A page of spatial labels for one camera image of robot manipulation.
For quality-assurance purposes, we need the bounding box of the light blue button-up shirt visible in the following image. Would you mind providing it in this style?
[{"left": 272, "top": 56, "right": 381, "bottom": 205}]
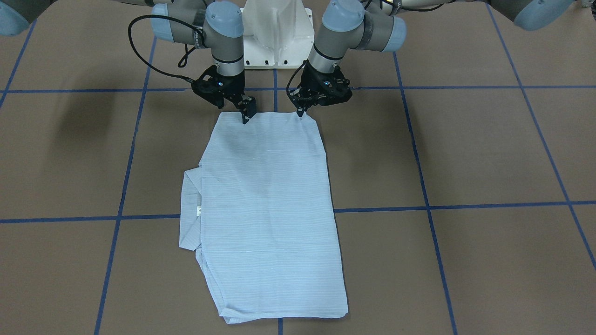
[{"left": 179, "top": 112, "right": 348, "bottom": 324}]

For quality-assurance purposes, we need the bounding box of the brown paper table cover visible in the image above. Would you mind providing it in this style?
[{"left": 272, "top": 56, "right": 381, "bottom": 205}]
[{"left": 0, "top": 0, "right": 596, "bottom": 335}]

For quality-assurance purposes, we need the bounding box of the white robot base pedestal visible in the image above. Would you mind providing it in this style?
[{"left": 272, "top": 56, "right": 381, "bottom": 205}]
[{"left": 241, "top": 0, "right": 315, "bottom": 69}]

